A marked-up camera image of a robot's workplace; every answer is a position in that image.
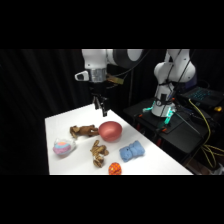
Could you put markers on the blue fluffy cloth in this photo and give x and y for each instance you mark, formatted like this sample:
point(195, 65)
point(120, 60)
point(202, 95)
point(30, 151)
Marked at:
point(131, 151)

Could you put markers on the black robot stand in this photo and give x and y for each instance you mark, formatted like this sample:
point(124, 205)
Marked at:
point(180, 133)

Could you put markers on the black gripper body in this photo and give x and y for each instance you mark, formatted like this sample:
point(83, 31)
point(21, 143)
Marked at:
point(98, 89)

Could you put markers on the brass camera mount bracket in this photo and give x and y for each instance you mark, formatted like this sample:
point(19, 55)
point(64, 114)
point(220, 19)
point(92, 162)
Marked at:
point(116, 80)

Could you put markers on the red dotted ball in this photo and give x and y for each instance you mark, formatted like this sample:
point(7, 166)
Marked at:
point(115, 169)

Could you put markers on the black curtain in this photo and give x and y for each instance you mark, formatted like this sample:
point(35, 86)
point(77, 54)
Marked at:
point(33, 86)

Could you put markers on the tan plush giraffe toy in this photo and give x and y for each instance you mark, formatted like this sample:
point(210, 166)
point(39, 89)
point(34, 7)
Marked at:
point(98, 151)

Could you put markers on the pink bowl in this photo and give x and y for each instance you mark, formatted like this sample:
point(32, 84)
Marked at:
point(110, 131)

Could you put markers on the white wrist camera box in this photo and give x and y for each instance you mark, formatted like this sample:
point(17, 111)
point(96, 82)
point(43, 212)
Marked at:
point(81, 76)

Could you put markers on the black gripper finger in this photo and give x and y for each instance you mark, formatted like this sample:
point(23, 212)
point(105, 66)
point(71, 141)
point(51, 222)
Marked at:
point(96, 103)
point(104, 108)

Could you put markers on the pastel multicoloured plush toy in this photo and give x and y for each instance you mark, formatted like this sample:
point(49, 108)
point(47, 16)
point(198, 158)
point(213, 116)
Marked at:
point(64, 147)

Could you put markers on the brown plush toy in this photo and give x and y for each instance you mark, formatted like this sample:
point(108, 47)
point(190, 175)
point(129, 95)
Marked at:
point(83, 130)

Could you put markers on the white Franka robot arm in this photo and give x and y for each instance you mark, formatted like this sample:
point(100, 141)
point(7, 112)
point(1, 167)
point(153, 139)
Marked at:
point(96, 60)

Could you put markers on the black laptop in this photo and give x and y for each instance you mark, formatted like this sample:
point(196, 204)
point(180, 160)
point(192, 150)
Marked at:
point(205, 95)

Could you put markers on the small yellow object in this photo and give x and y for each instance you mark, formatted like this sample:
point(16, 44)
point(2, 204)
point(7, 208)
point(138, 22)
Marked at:
point(218, 108)

